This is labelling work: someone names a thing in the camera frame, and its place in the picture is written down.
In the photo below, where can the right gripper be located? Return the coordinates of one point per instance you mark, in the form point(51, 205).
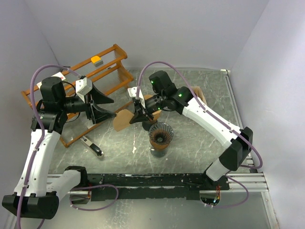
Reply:
point(139, 109)

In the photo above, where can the aluminium frame rail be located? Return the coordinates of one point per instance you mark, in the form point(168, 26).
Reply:
point(254, 182)

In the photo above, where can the orange coffee filter box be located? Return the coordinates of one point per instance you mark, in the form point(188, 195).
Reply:
point(197, 90)

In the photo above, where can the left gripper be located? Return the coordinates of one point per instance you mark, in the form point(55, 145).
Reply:
point(92, 112)

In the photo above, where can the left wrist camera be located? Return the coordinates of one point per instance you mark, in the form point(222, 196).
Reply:
point(83, 86)

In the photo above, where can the orange wooden rack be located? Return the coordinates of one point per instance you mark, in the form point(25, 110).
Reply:
point(110, 77)

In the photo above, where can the white flat box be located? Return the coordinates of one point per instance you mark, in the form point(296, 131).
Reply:
point(58, 76)

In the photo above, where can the dark glass carafe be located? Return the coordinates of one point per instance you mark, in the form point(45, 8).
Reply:
point(147, 124)

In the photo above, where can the clear glass ribbed dripper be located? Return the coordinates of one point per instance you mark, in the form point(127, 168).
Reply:
point(161, 133)

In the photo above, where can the brown paper coffee filter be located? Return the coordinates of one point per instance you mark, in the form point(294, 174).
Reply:
point(147, 97)

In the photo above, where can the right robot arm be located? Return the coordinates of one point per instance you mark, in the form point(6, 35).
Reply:
point(236, 141)

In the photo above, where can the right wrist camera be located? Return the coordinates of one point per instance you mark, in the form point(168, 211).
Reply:
point(135, 92)

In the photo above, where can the silver black coffee scoop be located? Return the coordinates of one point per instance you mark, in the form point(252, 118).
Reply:
point(93, 147)

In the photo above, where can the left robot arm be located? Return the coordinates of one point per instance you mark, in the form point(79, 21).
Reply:
point(33, 197)

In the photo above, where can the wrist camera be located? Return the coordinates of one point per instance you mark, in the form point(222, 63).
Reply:
point(135, 92)
point(83, 86)

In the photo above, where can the orange grey small box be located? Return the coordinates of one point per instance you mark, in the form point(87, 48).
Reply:
point(96, 61)

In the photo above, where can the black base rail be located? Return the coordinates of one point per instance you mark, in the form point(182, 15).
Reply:
point(153, 186)

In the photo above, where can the grey glass carafe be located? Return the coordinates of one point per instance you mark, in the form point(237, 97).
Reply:
point(158, 153)

